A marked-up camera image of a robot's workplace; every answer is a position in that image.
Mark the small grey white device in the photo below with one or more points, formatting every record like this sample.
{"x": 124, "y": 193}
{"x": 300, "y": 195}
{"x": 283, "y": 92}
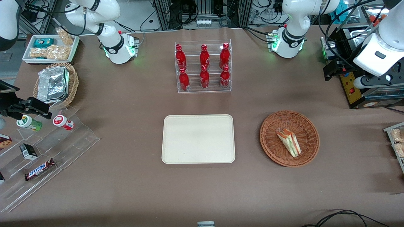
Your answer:
{"x": 205, "y": 224}

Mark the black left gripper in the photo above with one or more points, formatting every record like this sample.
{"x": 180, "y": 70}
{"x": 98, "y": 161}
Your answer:
{"x": 340, "y": 67}

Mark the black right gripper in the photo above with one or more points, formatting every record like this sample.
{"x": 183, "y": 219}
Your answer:
{"x": 7, "y": 106}

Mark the metal cylinder with green rim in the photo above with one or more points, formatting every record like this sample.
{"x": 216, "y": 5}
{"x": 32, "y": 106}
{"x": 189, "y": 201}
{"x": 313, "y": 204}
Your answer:
{"x": 328, "y": 50}

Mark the triangle sandwich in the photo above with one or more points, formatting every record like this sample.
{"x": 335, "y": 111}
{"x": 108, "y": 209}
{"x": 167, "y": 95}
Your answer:
{"x": 289, "y": 142}

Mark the small black carton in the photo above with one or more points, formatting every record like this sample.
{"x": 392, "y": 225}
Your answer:
{"x": 28, "y": 151}

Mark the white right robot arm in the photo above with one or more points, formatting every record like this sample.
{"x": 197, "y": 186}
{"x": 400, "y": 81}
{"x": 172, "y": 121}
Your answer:
{"x": 110, "y": 34}

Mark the round brown wicker basket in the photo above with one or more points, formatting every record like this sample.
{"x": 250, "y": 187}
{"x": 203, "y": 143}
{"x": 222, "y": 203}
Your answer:
{"x": 276, "y": 148}

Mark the clear acrylic stepped stand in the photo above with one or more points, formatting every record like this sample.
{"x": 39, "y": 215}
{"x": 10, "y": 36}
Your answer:
{"x": 74, "y": 143}

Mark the cream rectangular plastic tray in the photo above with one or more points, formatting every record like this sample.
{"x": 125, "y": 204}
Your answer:
{"x": 198, "y": 139}

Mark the white rectangular snack tray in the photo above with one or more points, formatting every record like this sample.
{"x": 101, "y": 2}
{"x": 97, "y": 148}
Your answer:
{"x": 28, "y": 52}

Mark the snickers chocolate bar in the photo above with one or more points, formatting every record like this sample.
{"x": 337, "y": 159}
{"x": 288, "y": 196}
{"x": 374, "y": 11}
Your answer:
{"x": 39, "y": 169}

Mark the red yogurt cup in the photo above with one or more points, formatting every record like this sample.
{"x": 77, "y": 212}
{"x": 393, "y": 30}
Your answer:
{"x": 62, "y": 122}

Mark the brown cookie box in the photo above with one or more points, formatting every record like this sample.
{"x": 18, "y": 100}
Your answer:
{"x": 4, "y": 142}

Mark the oval tan wicker basket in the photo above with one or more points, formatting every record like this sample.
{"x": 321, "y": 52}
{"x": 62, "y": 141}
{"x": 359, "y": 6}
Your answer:
{"x": 73, "y": 82}

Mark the black box with yellow panel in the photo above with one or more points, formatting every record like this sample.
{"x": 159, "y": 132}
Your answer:
{"x": 350, "y": 85}

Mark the large clear peanut bag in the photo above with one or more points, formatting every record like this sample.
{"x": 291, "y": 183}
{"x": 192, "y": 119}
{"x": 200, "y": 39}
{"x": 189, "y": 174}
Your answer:
{"x": 52, "y": 52}

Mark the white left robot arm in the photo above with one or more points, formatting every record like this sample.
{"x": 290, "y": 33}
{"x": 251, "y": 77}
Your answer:
{"x": 292, "y": 19}

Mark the red cola bottle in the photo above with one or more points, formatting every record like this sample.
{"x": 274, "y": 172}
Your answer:
{"x": 204, "y": 78}
{"x": 224, "y": 56}
{"x": 184, "y": 80}
{"x": 224, "y": 78}
{"x": 204, "y": 56}
{"x": 180, "y": 58}

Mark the small clear peanut bag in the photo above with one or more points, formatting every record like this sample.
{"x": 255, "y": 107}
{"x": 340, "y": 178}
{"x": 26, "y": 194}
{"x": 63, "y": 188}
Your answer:
{"x": 65, "y": 36}

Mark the teal snack packet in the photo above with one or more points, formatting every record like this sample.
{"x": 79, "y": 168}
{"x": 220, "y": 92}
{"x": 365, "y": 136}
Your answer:
{"x": 43, "y": 42}

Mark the clear acrylic bottle rack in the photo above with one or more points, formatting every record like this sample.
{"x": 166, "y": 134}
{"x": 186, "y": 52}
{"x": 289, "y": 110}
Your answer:
{"x": 203, "y": 90}

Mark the white tray with pastries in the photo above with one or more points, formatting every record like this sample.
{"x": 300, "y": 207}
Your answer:
{"x": 398, "y": 143}

